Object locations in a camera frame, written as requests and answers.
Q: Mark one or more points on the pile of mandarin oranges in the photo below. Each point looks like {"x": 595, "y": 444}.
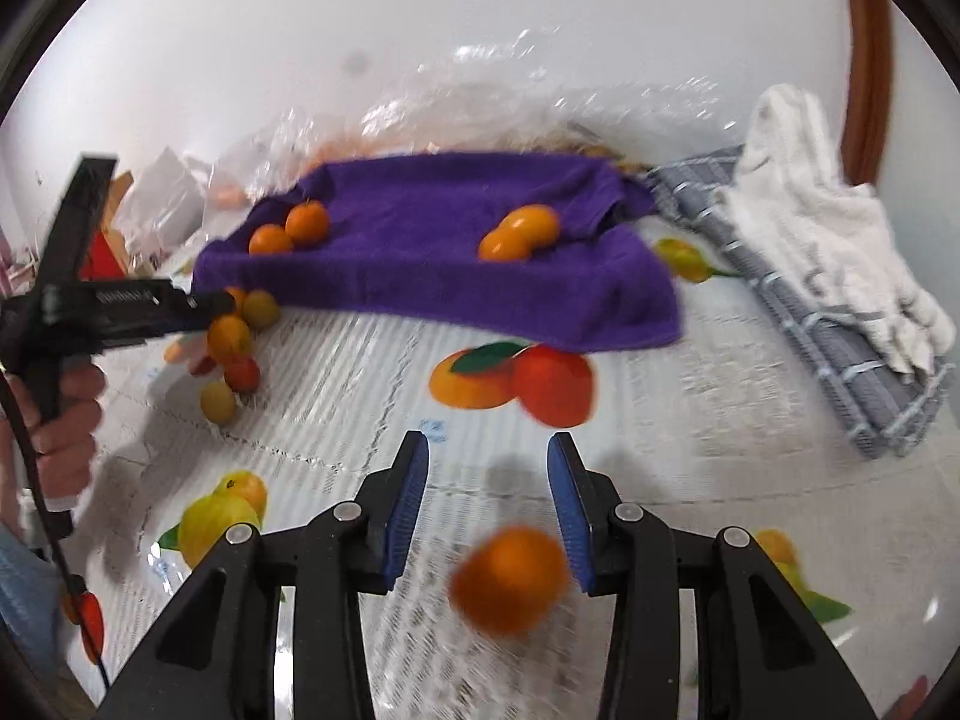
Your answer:
{"x": 229, "y": 336}

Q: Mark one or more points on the wooden chair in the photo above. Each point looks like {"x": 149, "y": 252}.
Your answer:
{"x": 118, "y": 195}

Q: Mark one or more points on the white plastic bag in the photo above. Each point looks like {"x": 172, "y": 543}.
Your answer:
{"x": 161, "y": 199}

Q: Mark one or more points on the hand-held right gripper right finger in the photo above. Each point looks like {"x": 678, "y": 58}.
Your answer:
{"x": 570, "y": 510}

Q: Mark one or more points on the clear plastic bag with oranges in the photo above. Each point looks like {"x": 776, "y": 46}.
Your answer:
{"x": 259, "y": 157}

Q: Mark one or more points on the purple towel covered tray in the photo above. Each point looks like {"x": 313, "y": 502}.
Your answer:
{"x": 420, "y": 255}

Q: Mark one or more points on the brown wooden door frame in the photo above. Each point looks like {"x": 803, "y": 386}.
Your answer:
{"x": 866, "y": 82}

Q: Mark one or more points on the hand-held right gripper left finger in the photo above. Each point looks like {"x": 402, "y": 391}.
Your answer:
{"x": 405, "y": 510}

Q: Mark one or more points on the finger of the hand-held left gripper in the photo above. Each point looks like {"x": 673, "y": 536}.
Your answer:
{"x": 202, "y": 309}

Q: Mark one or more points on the red paper bag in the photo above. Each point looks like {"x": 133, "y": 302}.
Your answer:
{"x": 101, "y": 259}

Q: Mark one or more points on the person's left hand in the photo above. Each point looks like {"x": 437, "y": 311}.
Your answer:
{"x": 71, "y": 442}

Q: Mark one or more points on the white striped towel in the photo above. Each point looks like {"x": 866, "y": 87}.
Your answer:
{"x": 817, "y": 225}

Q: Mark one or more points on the grey checked folded cloth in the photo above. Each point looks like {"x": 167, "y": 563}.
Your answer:
{"x": 847, "y": 367}

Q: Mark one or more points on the fruit print tablecloth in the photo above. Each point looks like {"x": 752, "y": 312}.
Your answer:
{"x": 675, "y": 427}

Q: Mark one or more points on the small mandarin orange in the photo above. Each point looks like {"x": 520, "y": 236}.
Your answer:
{"x": 307, "y": 221}
{"x": 511, "y": 589}
{"x": 531, "y": 223}
{"x": 501, "y": 246}
{"x": 270, "y": 241}

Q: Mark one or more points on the large clear plastic bag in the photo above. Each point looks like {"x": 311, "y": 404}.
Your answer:
{"x": 510, "y": 105}

